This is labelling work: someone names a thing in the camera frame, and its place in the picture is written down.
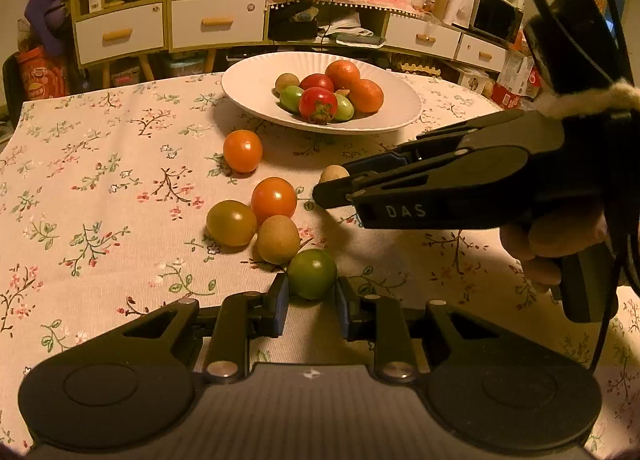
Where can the black flat bag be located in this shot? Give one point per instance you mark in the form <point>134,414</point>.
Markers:
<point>11,85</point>

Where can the floral tablecloth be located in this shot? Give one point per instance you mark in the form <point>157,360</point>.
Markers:
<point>125,165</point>

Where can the clear box with blue lid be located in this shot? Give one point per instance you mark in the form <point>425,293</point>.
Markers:
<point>182,68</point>

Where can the black box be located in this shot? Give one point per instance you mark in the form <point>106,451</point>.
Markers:
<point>292,29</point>

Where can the person's right hand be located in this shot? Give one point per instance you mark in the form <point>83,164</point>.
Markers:
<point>555,235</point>

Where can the olive yellow tomato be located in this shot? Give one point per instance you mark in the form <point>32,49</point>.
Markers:
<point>231,222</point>

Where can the orange printed bag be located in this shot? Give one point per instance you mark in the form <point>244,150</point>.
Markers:
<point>40,78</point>

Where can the red tomato with dried calyx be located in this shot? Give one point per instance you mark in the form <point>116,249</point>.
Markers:
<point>318,104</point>

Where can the purple plush object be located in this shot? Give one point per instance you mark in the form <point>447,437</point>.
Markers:
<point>45,5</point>

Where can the white printed carton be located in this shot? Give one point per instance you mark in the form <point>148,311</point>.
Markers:
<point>472,80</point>

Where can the white ribbed plate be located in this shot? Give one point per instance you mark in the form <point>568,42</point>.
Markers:
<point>250,90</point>

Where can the orange tomato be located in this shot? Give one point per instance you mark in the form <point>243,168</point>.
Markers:
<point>242,151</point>
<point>273,198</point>

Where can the brown kiwi fruit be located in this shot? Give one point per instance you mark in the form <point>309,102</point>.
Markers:
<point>278,239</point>

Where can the black microwave oven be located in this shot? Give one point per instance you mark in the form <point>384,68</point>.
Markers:
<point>495,18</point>

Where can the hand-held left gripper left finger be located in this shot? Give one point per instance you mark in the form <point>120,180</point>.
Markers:
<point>282,305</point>

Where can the tan round fruit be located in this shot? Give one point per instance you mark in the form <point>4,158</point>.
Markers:
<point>334,174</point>

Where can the person's right forearm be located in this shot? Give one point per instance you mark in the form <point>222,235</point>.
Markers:
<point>580,50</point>

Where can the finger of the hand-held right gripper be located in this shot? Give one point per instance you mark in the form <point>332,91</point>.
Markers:
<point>380,160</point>
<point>400,175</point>

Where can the small clear storage box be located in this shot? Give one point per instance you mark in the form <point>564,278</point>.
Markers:
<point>125,78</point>

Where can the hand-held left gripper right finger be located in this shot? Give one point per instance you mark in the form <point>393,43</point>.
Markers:
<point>342,307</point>

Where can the wooden tv stand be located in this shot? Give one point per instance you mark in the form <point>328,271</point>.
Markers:
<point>380,25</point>

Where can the yellow egg tray stack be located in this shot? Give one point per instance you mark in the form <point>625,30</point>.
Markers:
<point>415,68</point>

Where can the tan speckled fruit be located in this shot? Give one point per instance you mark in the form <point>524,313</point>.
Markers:
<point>287,83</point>

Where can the light green tomato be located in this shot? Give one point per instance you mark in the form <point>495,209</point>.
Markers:
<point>291,100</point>
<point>346,109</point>

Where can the dark green tomato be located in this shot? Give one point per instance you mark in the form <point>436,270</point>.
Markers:
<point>312,273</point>

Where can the white papers pile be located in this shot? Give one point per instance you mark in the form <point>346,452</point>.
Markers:
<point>350,23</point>

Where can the orange mandarin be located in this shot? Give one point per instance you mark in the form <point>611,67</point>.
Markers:
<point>342,74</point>
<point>366,95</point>

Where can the low wooden drawer cabinet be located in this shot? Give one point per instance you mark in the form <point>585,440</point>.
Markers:
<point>217,53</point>

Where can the white and red carton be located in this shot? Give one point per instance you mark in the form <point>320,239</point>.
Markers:
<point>512,75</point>

